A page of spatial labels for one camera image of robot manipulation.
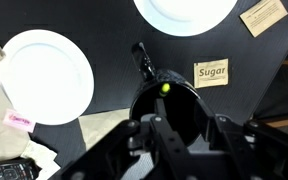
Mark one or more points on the yellow pen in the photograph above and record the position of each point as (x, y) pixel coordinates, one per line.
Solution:
(165, 88)

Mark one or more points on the brown packet at edge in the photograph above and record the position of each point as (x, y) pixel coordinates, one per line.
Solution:
(263, 15)

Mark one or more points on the brown napkin by mug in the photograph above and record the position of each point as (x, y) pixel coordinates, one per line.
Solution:
(95, 126)

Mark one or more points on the crumpled white tissue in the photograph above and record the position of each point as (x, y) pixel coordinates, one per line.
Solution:
(43, 157)

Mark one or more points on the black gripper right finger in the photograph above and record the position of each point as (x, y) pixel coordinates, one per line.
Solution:
(257, 151)

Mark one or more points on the small white plate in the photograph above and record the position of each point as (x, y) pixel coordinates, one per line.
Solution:
(47, 78)

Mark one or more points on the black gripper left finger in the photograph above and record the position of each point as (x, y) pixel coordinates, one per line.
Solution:
(170, 156)

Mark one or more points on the long black remote control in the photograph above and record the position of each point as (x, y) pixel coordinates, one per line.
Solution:
(24, 169)

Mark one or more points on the brown napkin middle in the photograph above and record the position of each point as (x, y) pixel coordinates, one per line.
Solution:
(0, 130)

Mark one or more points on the pink sweetener packet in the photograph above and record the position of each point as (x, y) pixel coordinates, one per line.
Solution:
(14, 119)

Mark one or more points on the large white plate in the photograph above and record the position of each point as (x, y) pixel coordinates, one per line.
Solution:
(184, 18)

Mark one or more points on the sugar packet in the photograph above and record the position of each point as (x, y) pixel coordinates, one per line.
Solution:
(212, 73)

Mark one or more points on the black patterned mug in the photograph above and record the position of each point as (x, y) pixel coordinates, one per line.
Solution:
(186, 112)

